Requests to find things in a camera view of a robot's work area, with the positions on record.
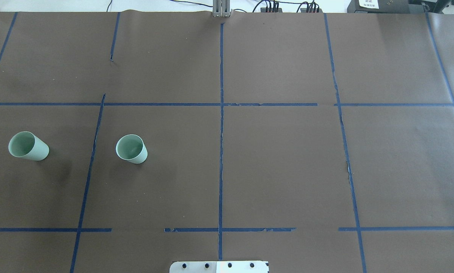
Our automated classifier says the black cable on wall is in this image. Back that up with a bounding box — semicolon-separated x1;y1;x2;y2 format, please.
170;0;214;8

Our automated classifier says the pale green cup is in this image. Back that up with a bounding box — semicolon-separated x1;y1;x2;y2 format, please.
115;134;148;164
8;131;50;161

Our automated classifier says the white metal bracket plate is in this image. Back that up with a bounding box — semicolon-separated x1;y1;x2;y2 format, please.
169;260;270;273

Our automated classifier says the black power strip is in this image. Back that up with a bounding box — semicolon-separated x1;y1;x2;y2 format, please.
296;0;322;13
258;0;282;13

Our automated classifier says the left black power strip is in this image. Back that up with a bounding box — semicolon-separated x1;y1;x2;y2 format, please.
258;0;282;13

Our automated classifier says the right black power strip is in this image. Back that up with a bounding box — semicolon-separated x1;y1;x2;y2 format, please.
296;0;322;13

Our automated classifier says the black device with label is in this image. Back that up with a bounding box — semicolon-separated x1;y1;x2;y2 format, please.
346;0;425;14

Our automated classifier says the brown paper table cover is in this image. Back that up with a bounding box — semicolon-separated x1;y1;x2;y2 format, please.
0;10;454;273

